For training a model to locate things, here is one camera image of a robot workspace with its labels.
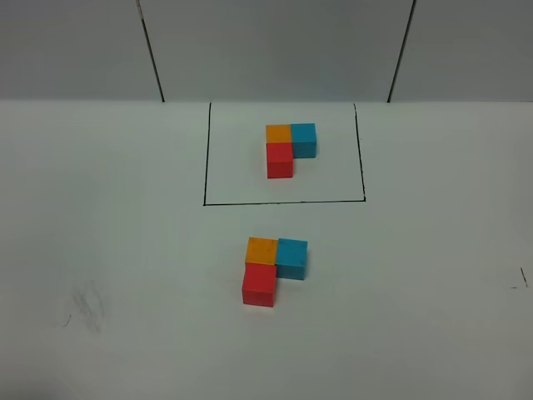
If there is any red template block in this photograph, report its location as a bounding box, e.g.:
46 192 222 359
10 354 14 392
266 142 294 179

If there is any orange template block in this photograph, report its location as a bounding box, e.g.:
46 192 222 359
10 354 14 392
266 124 292 143

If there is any blue template block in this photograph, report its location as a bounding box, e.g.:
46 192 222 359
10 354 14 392
291 123 317 158

